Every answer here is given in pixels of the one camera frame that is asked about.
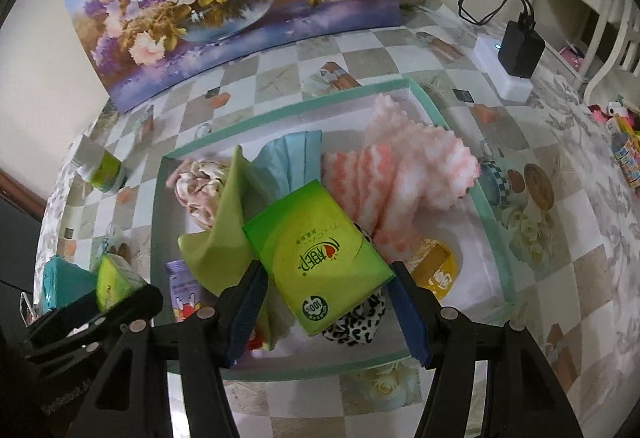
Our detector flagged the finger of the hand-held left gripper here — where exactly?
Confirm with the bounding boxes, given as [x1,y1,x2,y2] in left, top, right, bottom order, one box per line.
[20,300,101,345]
[22,285,164,376]

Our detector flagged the black charger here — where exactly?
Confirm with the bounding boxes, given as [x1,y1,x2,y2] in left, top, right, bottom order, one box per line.
[500,10,546,78]

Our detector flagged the white wooden furniture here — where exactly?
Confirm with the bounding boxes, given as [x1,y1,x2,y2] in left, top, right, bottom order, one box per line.
[530,0,640,93]

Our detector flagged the colourful toys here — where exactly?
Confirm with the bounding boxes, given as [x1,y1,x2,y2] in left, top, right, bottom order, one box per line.
[587,100,640,189]

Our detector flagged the lime green cloth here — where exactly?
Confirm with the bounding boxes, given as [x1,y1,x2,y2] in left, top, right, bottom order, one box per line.
[179,145,296,351]

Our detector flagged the teal toy box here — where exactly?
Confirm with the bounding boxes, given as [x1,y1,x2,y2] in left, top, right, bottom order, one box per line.
[40,255,98,313]

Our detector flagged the clear plastic storage box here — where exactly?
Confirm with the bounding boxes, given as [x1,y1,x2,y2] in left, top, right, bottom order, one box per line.
[150,78,516,374]

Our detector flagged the grey floral tablecloth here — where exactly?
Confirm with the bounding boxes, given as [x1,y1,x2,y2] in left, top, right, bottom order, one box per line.
[520,62,640,369]

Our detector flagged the white power strip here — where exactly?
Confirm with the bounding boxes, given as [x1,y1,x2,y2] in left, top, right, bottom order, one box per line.
[472,34,535,101]

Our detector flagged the yellow round packet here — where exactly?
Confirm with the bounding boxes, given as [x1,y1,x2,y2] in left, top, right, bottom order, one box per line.
[410,239,460,301]

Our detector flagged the white pill bottle green label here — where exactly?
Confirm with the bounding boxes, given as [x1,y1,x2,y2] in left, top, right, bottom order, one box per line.
[70,135,128,193]

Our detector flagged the beige floral scrunchie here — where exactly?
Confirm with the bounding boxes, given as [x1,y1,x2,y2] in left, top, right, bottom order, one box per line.
[166,159,236,229]

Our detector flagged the purple baby wipes pack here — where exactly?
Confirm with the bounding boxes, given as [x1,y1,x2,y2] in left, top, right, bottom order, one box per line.
[165,260,221,323]

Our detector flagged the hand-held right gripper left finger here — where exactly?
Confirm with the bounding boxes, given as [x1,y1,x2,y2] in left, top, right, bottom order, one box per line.
[65,260,271,438]

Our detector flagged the blue face mask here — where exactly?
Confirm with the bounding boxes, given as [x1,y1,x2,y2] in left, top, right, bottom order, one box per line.
[250,130,325,199]

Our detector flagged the green tissue pack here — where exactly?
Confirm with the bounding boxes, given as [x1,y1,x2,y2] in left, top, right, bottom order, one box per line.
[242,179,396,338]
[95,253,146,313]

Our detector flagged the pink white fluffy cloth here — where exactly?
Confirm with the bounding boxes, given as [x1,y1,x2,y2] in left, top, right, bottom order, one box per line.
[320,94,480,263]

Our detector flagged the brown wooden trim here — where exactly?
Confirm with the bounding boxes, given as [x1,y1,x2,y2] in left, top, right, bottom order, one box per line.
[0,168,50,221]

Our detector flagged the checkered printed tablecloth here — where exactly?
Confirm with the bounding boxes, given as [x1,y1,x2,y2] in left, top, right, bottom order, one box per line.
[35,5,601,438]

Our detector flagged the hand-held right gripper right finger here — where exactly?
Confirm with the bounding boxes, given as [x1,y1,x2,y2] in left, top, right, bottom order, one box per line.
[387,260,583,438]

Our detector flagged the leopard print scrunchie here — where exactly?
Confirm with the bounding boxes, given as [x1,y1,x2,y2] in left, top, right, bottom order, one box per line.
[320,228,388,348]

